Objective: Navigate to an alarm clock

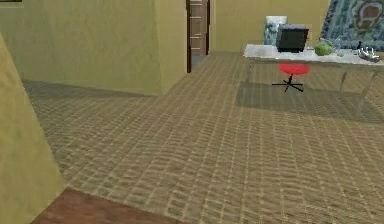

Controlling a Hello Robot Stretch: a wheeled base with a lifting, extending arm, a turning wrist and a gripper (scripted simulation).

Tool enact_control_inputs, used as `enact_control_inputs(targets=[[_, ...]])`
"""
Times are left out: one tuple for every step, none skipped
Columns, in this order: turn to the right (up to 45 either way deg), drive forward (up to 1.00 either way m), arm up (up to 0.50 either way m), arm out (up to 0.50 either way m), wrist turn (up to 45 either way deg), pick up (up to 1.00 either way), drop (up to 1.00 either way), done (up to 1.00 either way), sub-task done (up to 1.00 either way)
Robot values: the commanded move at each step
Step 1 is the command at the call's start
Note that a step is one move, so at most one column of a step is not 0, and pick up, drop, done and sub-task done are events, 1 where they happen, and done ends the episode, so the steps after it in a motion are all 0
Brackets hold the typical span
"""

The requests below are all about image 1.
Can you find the silver black small object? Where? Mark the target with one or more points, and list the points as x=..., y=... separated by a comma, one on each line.
x=368, y=54

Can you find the glass top table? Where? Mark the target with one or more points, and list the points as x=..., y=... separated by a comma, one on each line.
x=266, y=53

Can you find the red swivel stool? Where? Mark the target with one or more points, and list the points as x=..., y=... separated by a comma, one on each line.
x=294, y=69

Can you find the black box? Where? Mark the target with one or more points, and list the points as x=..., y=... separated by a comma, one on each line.
x=292, y=39

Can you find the blue green wall painting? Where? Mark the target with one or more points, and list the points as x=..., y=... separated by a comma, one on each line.
x=353, y=23

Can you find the green round object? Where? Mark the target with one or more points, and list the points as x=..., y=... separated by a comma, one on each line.
x=323, y=50

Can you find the dark framed wall picture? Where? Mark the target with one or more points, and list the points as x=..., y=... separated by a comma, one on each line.
x=10, y=1

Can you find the brown wooden door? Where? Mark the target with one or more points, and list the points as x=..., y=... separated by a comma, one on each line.
x=198, y=26

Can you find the clear glass object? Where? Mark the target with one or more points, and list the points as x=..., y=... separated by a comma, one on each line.
x=336, y=45

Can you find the small pale framed picture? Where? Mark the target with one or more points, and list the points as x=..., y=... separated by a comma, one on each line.
x=271, y=30

